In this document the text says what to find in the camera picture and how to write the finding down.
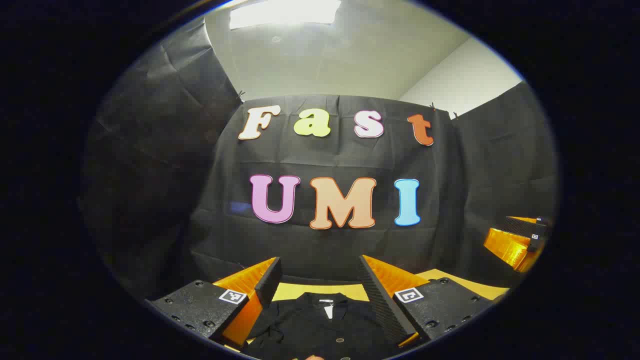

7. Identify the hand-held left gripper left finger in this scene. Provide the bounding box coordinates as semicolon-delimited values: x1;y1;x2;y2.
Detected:
145;257;283;351

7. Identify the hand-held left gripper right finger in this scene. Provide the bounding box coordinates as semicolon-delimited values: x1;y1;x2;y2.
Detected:
357;254;498;349

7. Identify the black backdrop cloth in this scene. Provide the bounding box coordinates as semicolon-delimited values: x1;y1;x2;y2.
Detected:
80;20;558;301

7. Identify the black button-up shirt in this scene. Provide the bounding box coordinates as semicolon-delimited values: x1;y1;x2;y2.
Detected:
245;292;401;360

